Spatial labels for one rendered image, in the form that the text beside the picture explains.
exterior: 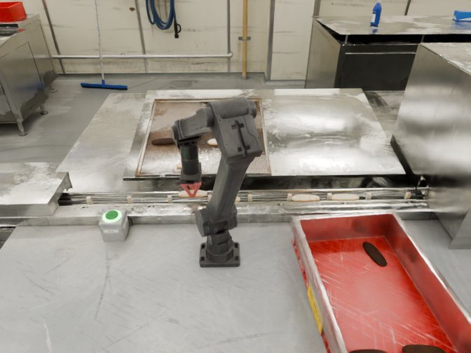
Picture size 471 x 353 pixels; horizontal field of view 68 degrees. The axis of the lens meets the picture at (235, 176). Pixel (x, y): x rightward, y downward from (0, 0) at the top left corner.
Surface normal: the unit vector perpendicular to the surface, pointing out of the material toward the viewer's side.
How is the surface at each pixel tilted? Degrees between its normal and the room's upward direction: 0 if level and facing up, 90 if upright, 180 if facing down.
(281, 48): 90
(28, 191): 0
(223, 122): 48
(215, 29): 90
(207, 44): 90
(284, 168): 10
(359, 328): 0
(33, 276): 0
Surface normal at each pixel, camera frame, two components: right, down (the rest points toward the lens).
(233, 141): 0.29, -0.16
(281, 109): 0.00, -0.70
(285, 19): 0.03, 0.58
